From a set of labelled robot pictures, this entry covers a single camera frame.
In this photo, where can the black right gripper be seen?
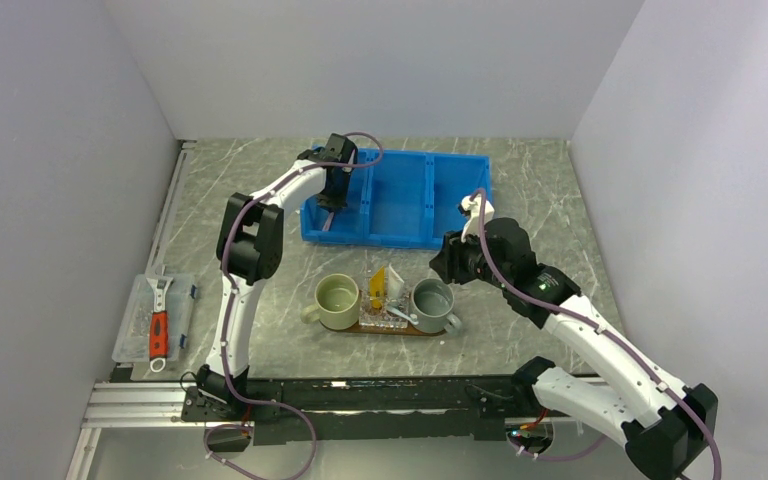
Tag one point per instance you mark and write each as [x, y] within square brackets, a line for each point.
[448, 262]

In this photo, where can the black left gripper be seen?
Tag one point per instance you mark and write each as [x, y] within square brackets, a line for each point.
[341, 202]

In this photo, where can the grey ceramic mug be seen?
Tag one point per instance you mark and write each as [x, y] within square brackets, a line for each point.
[432, 308]

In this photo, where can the white toothpaste tube green cap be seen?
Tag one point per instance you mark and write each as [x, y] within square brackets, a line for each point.
[395, 286]

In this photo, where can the grey toothbrush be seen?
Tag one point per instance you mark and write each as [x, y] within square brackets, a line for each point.
[411, 318]

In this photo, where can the brown oval wooden tray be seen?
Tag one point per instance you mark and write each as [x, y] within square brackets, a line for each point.
[401, 330]

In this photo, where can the yellow orange tube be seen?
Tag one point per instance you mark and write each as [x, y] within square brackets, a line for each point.
[377, 289]

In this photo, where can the clear glass toothbrush holder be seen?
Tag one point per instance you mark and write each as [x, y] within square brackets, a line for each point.
[369, 316]

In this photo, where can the light green ceramic mug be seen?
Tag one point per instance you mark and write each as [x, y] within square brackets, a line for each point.
[336, 304]

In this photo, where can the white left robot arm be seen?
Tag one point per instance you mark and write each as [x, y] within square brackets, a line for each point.
[250, 250]

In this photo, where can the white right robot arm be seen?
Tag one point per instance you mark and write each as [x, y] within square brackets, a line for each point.
[662, 424]

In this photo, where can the blue middle storage bin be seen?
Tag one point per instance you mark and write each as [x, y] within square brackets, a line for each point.
[399, 216]

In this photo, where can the blue storage bin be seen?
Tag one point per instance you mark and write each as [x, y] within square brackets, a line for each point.
[346, 226]
[399, 216]
[450, 178]

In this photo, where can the blue left storage bin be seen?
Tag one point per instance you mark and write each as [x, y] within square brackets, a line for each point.
[346, 226]

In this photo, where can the blue right storage bin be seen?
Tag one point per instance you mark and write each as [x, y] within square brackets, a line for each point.
[450, 178]

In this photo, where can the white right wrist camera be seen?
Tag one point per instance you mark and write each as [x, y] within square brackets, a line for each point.
[477, 211]

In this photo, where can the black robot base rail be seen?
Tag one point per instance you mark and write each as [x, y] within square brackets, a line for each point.
[480, 407]

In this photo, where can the red handled tool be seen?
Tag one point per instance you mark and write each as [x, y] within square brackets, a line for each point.
[158, 329]

